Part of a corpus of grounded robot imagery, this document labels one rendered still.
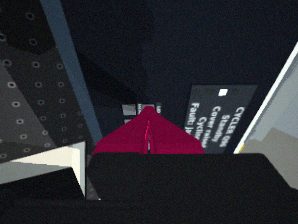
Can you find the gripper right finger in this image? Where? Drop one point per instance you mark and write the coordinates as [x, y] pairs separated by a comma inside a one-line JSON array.
[[167, 138]]

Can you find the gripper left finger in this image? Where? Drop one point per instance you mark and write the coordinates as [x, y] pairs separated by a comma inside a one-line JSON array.
[[133, 136]]

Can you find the white well plate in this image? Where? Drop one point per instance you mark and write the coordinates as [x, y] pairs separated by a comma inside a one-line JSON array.
[[281, 101]]

